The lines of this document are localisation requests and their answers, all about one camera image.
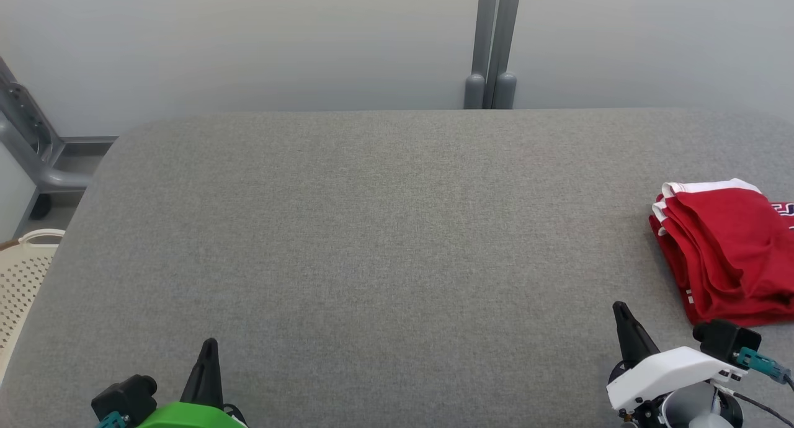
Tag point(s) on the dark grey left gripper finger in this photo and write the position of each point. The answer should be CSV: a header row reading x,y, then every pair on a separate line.
x,y
206,378

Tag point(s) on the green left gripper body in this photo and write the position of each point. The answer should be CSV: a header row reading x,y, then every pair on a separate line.
x,y
192,417

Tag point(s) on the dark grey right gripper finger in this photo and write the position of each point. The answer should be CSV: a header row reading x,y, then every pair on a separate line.
x,y
633,341

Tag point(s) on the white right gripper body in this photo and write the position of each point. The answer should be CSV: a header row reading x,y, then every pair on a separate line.
x,y
670,369

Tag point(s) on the red jersey with striped trim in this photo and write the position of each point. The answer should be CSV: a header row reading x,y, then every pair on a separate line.
x,y
732,316

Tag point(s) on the grey fabric sofa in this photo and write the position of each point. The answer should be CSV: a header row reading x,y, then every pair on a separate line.
x,y
372,260

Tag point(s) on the cream perforated laundry basket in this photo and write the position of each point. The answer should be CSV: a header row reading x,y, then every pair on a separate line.
x,y
22,285

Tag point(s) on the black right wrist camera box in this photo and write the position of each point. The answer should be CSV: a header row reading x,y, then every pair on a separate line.
x,y
726,340

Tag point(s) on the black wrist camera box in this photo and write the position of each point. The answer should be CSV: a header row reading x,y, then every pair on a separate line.
x,y
124,397
726,340

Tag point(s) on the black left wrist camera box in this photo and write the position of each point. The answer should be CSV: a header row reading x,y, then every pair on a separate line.
x,y
124,397

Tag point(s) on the grey metal stand frame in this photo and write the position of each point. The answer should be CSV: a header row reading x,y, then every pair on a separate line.
x,y
37,161

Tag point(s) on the grey double partition post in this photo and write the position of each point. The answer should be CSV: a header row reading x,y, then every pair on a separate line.
x,y
493,43

